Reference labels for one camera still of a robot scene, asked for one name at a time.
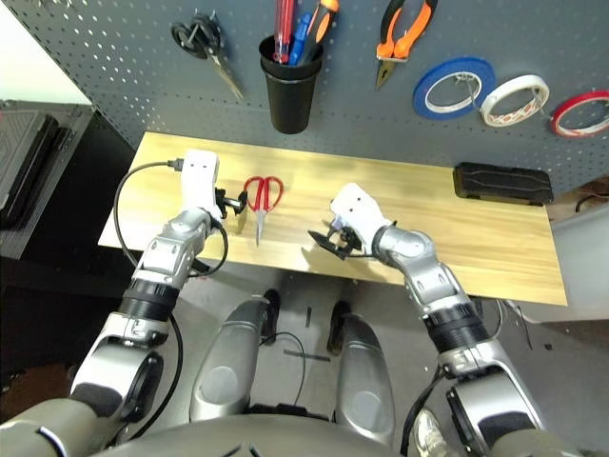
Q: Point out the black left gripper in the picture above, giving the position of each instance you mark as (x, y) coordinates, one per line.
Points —
(221, 204)

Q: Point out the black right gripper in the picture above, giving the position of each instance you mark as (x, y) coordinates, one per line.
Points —
(352, 240)

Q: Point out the orange black needle-nose pliers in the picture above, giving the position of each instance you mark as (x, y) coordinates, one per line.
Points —
(397, 45)

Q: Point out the red tape roll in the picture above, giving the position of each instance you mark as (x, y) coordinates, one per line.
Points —
(559, 121)

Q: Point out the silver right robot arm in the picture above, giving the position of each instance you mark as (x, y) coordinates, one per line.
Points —
(423, 271)

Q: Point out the short black floor tape strip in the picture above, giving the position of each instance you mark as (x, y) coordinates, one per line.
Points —
(308, 316)

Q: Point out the black plastic cup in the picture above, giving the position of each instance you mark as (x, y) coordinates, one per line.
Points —
(290, 105)

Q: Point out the long black floor tape strip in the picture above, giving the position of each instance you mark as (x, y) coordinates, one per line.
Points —
(307, 355)

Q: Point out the silver right robot leg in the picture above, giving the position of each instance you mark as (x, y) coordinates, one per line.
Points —
(364, 381)

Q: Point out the silver robot leg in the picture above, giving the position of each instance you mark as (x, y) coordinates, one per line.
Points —
(364, 381)
(228, 371)

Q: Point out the silver left robot leg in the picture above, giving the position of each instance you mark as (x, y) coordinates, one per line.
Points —
(228, 371)

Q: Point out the blue tape roll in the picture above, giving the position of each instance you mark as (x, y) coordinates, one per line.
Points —
(421, 102)

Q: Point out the black ribbed box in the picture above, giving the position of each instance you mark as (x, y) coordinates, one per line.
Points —
(504, 183)

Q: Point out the white tape roll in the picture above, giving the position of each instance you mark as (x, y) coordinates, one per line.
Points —
(487, 112)

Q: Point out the black equipment case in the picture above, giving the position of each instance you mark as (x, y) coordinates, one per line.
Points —
(33, 166)

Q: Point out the white grey sneaker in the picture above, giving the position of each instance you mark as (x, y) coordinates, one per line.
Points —
(430, 433)

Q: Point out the grey robot torso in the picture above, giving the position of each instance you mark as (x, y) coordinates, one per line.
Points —
(238, 440)

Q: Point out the large grey rounded housing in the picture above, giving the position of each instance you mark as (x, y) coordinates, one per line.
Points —
(585, 257)

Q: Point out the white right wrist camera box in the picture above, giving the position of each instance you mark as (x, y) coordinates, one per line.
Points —
(357, 209)

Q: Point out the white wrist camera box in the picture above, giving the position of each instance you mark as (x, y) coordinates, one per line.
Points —
(357, 209)
(200, 181)

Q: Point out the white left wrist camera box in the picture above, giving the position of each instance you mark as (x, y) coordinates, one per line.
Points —
(200, 181)

